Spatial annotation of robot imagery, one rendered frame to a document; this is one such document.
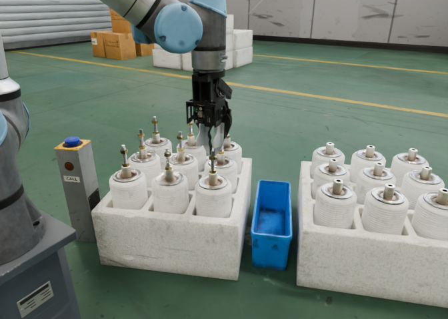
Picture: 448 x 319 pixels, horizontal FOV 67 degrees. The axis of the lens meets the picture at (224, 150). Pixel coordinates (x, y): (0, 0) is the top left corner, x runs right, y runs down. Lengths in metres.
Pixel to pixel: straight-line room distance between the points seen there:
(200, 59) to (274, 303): 0.61
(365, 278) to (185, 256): 0.46
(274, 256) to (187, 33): 0.64
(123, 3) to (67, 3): 5.89
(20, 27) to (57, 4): 0.71
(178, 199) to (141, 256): 0.20
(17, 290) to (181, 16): 0.51
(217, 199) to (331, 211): 0.28
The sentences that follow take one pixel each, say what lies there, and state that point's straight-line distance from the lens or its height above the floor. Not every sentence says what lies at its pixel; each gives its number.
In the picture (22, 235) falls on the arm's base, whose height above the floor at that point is 0.33.
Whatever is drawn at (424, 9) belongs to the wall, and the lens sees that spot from 5.75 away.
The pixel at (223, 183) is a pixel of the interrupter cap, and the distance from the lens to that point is 0.87.
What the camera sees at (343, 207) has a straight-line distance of 0.86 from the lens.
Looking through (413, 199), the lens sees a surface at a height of 0.20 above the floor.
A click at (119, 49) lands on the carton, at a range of 4.49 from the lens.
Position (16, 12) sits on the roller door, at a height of 0.51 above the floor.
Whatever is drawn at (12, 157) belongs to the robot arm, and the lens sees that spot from 0.64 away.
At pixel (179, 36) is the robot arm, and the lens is 0.55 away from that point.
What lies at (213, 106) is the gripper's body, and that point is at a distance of 0.74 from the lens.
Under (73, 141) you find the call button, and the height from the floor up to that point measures 0.33.
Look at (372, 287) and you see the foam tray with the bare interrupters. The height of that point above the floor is 0.03.
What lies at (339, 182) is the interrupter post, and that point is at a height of 0.28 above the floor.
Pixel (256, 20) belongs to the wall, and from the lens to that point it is 6.51.
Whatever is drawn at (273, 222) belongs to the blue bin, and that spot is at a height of 0.00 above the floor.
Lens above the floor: 0.68
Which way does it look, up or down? 24 degrees down
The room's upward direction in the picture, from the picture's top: straight up
